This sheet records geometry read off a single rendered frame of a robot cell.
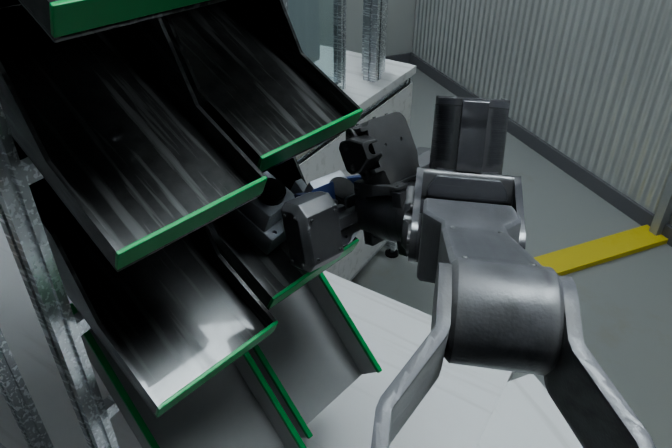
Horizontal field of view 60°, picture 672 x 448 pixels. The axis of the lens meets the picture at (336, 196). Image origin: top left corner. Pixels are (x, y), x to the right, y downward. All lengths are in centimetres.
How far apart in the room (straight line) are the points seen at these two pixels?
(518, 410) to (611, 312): 159
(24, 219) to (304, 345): 40
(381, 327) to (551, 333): 83
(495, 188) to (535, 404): 60
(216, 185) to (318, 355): 36
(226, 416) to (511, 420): 45
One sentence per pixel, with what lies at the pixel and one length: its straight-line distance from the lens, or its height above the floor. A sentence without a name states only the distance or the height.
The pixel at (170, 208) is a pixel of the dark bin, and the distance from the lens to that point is 45.
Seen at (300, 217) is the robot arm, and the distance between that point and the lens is 47.
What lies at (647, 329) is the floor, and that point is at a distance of 251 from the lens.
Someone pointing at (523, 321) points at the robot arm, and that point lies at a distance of 21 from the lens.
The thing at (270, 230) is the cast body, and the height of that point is 124.
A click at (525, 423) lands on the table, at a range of 96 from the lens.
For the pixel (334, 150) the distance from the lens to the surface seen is 175.
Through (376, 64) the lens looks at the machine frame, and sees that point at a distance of 196.
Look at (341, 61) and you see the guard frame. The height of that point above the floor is 96.
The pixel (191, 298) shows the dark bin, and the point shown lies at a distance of 58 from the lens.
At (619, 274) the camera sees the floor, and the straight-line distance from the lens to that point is 272.
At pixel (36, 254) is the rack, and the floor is 132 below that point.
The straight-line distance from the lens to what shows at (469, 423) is 94.
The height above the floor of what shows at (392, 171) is 136.
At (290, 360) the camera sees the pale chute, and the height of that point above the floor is 104.
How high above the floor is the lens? 161
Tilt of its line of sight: 33 degrees down
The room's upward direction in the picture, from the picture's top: straight up
